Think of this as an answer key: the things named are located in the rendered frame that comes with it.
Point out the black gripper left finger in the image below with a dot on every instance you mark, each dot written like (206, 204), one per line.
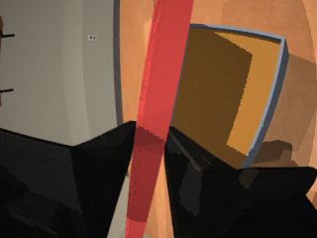
(87, 178)

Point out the grey open box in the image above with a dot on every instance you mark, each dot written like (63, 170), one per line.
(229, 85)

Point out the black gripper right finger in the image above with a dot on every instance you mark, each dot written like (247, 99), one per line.
(206, 195)

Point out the red box lid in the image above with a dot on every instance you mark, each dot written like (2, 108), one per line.
(165, 52)

